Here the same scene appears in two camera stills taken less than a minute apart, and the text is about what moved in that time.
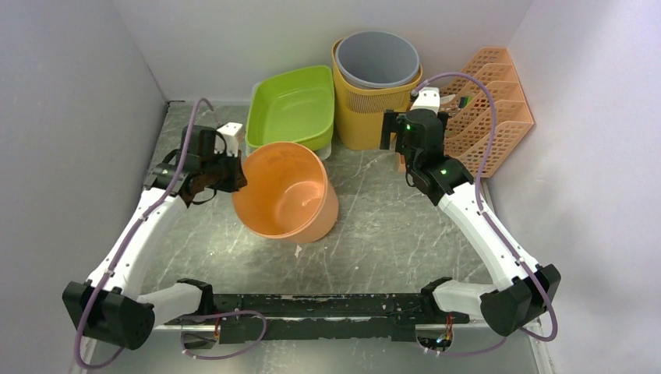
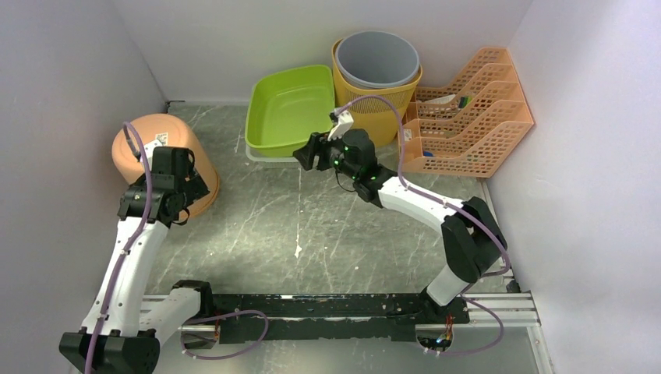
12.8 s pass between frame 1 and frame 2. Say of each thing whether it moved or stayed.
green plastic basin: stayed
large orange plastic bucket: moved
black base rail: stayed
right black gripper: moved
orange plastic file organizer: stayed
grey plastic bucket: stayed
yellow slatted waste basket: stayed
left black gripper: moved
